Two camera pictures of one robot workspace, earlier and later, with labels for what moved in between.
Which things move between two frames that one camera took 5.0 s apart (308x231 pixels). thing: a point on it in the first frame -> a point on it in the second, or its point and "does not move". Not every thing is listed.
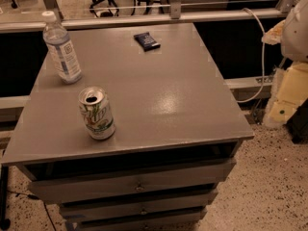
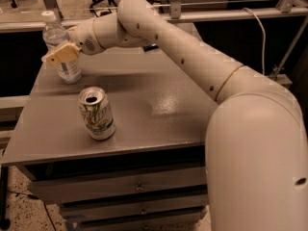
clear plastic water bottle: (61, 50) does not move
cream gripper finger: (289, 91) -> (85, 36)
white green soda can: (96, 112) does not move
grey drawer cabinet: (177, 132) does not move
